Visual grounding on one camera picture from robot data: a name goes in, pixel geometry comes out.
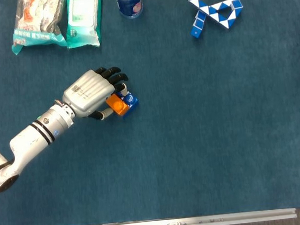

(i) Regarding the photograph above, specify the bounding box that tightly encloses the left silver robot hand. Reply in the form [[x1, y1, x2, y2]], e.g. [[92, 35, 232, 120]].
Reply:
[[60, 65, 132, 124]]

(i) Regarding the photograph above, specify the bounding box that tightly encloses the orange toy brick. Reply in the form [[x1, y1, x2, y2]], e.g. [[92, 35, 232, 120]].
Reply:
[[105, 93, 130, 117]]

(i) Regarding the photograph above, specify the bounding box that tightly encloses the blue toy brick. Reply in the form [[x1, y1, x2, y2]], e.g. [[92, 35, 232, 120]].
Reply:
[[116, 89, 141, 119]]

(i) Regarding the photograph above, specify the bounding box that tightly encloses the green wet wipes pack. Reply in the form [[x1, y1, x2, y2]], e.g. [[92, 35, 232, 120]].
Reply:
[[61, 0, 107, 50]]

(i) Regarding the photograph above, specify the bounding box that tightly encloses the teal clear snack bag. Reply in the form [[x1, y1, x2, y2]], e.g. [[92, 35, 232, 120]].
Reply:
[[7, 0, 72, 56]]

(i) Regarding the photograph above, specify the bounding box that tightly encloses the blue white snake puzzle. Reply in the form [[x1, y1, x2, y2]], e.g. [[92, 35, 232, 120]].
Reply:
[[187, 0, 247, 39]]

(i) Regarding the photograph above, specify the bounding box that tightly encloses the blue label plastic bottle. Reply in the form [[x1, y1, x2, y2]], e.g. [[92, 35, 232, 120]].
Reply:
[[114, 0, 146, 21]]

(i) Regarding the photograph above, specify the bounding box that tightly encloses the teal felt table cloth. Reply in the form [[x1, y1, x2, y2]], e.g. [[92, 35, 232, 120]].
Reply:
[[0, 0, 300, 225]]

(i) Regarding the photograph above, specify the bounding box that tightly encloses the aluminium profile rail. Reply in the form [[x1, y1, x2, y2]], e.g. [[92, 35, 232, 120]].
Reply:
[[106, 206, 298, 225]]

